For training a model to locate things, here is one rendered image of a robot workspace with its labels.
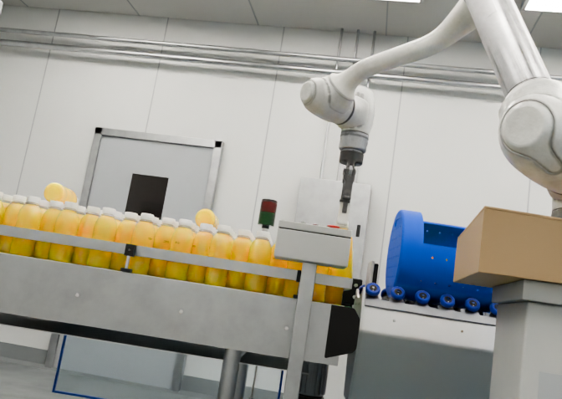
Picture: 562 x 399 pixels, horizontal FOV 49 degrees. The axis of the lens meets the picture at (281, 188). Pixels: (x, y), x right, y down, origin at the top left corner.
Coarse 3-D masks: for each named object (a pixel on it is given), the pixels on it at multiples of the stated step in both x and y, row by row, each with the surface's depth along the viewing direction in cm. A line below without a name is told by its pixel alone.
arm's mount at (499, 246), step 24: (480, 216) 127; (504, 216) 122; (528, 216) 122; (480, 240) 123; (504, 240) 122; (528, 240) 121; (552, 240) 120; (456, 264) 157; (480, 264) 121; (504, 264) 121; (528, 264) 120; (552, 264) 119
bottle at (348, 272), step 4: (340, 228) 189; (344, 228) 189; (348, 228) 190; (352, 240) 189; (352, 244) 189; (352, 248) 189; (352, 252) 188; (352, 256) 188; (352, 260) 188; (348, 264) 186; (352, 264) 187; (332, 268) 187; (348, 268) 185; (332, 272) 186; (336, 272) 185; (340, 272) 185; (344, 272) 185; (348, 272) 185; (352, 272) 187; (340, 276) 184; (344, 276) 184; (348, 276) 185; (352, 276) 187
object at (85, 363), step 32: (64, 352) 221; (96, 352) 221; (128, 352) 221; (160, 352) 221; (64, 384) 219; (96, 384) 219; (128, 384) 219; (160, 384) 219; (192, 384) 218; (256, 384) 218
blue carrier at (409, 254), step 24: (408, 216) 192; (408, 240) 186; (432, 240) 211; (456, 240) 210; (408, 264) 185; (432, 264) 184; (408, 288) 188; (432, 288) 186; (456, 288) 185; (480, 288) 185
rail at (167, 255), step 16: (0, 224) 182; (48, 240) 181; (64, 240) 181; (80, 240) 181; (96, 240) 181; (144, 256) 179; (160, 256) 179; (176, 256) 179; (192, 256) 179; (256, 272) 178; (272, 272) 178; (288, 272) 178
